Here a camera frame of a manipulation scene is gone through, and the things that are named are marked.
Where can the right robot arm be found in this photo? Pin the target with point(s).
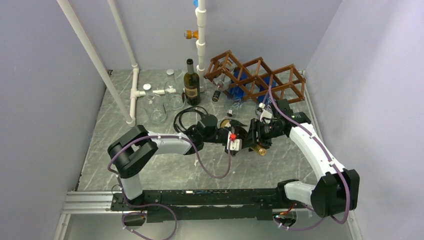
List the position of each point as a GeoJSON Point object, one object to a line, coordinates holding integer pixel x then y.
{"type": "Point", "coordinates": [337, 188]}

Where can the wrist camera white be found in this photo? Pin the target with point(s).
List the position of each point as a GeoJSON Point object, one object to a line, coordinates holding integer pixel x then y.
{"type": "Point", "coordinates": [265, 116]}
{"type": "Point", "coordinates": [234, 144]}

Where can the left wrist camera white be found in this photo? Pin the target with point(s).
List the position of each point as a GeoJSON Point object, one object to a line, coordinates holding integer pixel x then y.
{"type": "Point", "coordinates": [234, 144]}

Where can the clear glass bottle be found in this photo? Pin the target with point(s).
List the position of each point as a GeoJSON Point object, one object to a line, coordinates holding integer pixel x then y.
{"type": "Point", "coordinates": [153, 105]}
{"type": "Point", "coordinates": [173, 92]}

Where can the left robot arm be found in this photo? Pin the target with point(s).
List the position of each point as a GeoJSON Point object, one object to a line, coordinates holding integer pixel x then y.
{"type": "Point", "coordinates": [131, 152]}

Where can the brown gold-capped wine bottle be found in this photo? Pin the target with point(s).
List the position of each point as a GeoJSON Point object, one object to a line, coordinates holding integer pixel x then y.
{"type": "Point", "coordinates": [259, 150]}

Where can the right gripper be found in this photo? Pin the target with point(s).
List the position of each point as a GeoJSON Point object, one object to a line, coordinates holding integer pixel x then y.
{"type": "Point", "coordinates": [256, 126]}

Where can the orange valve fitting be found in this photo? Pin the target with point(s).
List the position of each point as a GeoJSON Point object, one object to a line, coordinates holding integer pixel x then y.
{"type": "Point", "coordinates": [188, 34]}

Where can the blue label clear bottle left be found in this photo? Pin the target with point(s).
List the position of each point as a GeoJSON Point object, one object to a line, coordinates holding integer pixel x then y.
{"type": "Point", "coordinates": [234, 101]}

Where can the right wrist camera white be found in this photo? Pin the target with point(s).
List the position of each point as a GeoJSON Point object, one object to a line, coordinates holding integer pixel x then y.
{"type": "Point", "coordinates": [265, 116]}

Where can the dark green wine bottle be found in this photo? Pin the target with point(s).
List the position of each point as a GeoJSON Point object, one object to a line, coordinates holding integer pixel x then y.
{"type": "Point", "coordinates": [191, 82]}

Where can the brown wooden wine rack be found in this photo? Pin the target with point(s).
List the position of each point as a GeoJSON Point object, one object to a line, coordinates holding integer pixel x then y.
{"type": "Point", "coordinates": [255, 77]}

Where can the dark bottle black cap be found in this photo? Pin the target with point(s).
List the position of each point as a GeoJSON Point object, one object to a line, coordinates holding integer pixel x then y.
{"type": "Point", "coordinates": [222, 83]}

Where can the blue pipe fitting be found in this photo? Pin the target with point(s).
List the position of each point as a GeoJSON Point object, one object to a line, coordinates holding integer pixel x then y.
{"type": "Point", "coordinates": [195, 3]}

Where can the white PVC pipe frame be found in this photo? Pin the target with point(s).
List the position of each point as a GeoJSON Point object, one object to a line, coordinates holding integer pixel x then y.
{"type": "Point", "coordinates": [129, 114]}

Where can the aluminium rail frame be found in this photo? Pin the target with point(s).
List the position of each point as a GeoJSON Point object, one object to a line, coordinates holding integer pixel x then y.
{"type": "Point", "coordinates": [87, 215]}

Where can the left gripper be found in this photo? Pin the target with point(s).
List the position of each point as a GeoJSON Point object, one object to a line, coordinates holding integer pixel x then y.
{"type": "Point", "coordinates": [234, 124]}

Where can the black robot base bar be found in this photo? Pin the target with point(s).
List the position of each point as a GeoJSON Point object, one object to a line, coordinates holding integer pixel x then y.
{"type": "Point", "coordinates": [261, 204]}

